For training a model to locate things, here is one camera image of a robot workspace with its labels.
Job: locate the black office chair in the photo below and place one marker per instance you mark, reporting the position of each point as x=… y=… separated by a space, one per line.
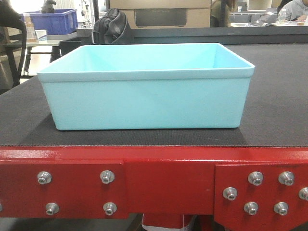
x=9 y=18

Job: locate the cardboard box with black panel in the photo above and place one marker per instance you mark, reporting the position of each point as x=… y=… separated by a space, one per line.
x=155 y=14

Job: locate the white side table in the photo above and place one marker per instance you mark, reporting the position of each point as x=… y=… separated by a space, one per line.
x=52 y=40

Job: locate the blue crate on table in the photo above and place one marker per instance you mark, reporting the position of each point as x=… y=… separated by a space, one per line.
x=61 y=22

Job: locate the dark conveyor belt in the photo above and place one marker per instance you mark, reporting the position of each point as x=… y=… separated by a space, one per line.
x=275 y=113

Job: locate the plastic drink bottle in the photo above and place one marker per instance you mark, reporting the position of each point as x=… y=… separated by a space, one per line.
x=31 y=35

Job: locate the light blue plastic bin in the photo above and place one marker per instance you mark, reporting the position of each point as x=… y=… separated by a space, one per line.
x=147 y=86

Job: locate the seated person in grey hoodie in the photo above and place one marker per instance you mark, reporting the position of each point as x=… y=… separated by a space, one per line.
x=293 y=10

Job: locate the black backpack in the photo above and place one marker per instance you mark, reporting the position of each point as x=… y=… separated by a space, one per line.
x=112 y=29

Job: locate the red conveyor frame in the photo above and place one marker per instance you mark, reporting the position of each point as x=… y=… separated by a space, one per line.
x=243 y=188

